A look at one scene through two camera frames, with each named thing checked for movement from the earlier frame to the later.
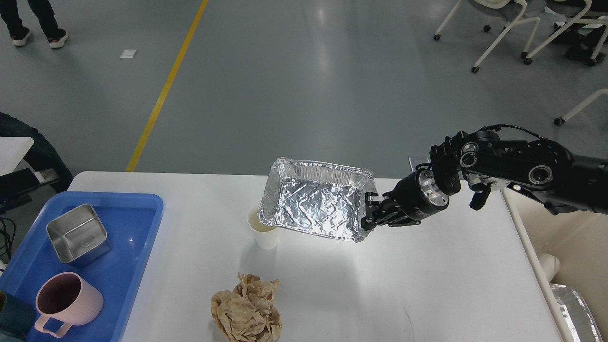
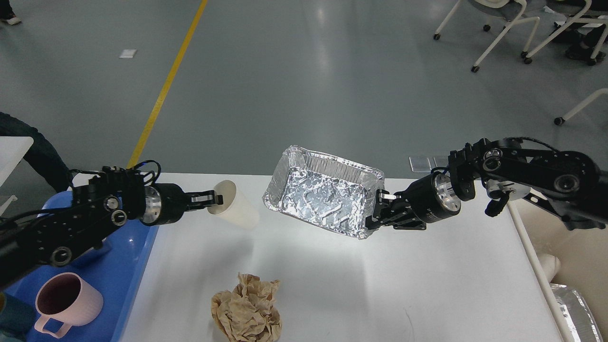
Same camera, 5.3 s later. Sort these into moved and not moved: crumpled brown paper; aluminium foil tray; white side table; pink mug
Moved: aluminium foil tray
Not moved: crumpled brown paper; white side table; pink mug
